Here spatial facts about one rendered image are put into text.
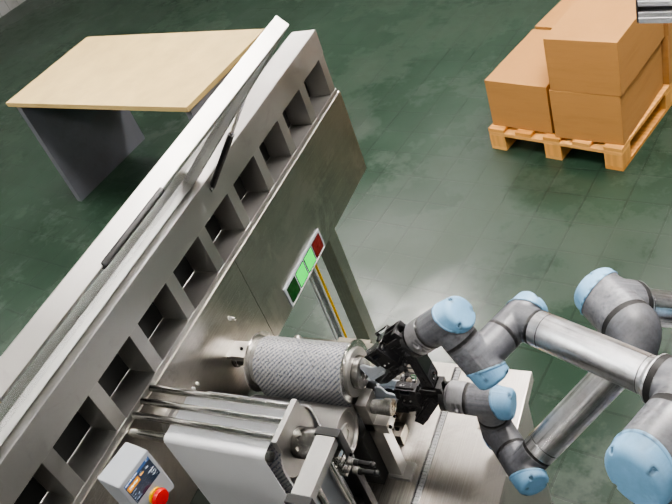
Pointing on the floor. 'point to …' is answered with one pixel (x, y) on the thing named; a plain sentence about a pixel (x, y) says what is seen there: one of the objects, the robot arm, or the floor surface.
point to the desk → (121, 94)
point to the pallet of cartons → (584, 82)
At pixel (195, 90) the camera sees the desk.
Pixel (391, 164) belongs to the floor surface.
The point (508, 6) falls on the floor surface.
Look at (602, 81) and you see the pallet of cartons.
